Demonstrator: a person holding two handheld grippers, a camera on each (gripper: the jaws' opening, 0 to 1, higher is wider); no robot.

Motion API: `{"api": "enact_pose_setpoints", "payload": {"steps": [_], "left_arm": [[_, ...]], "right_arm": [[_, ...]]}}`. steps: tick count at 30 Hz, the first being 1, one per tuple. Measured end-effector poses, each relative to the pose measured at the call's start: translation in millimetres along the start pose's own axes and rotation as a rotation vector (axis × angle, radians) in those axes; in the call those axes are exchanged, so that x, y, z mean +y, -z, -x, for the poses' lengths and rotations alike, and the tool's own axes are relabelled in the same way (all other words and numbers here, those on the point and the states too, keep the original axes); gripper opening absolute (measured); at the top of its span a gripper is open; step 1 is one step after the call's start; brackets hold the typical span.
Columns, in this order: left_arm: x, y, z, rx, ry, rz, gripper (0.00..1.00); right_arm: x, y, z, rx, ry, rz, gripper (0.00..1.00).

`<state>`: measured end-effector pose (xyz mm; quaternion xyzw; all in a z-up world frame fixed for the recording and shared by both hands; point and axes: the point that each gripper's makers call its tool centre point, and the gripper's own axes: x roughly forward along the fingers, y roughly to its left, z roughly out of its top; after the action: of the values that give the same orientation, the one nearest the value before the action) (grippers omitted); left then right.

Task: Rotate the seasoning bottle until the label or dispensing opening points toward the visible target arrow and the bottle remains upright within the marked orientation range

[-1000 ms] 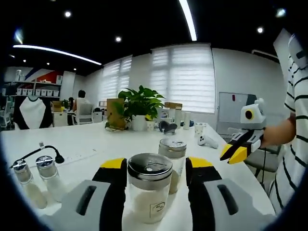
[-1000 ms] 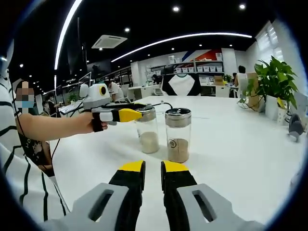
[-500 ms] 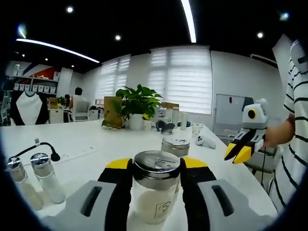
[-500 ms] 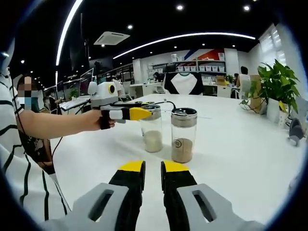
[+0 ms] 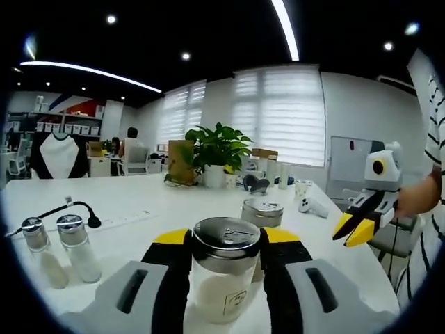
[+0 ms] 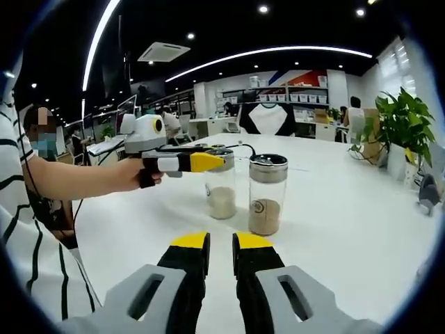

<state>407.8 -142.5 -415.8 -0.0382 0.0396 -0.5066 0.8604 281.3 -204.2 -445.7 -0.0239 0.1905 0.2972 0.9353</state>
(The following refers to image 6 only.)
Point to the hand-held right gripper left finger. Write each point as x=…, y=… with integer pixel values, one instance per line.
x=180, y=278

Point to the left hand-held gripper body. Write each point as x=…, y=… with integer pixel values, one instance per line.
x=142, y=135

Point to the person's left hand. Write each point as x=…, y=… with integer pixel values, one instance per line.
x=129, y=176

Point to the grey plastic figure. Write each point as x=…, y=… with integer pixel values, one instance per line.
x=429, y=195

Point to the group of round ceiling downlights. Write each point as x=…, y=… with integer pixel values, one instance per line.
x=263, y=8

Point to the green plant in white pot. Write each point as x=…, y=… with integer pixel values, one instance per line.
x=406, y=118

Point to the tall seasoning bottle brown powder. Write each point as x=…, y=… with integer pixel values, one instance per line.
x=267, y=215

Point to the long ceiling light strip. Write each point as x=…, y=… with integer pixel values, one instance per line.
x=295, y=48
x=85, y=80

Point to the white window blind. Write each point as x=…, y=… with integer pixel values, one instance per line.
x=396, y=66

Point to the small white patterned pot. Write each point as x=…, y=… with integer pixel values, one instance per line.
x=412, y=174

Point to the brown cardboard box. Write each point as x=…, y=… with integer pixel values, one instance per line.
x=370, y=115
x=321, y=116

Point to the person in striped shirt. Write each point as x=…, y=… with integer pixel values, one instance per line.
x=41, y=261

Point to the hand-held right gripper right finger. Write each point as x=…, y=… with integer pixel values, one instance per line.
x=257, y=278

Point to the shelf of white storage boxes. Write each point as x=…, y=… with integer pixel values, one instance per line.
x=306, y=98

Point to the black monitor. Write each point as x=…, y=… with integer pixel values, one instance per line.
x=149, y=90

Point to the ceiling air conditioner unit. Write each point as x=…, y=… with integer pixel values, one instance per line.
x=163, y=52

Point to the tall seasoning bottle pale powder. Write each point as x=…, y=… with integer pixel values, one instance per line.
x=220, y=205

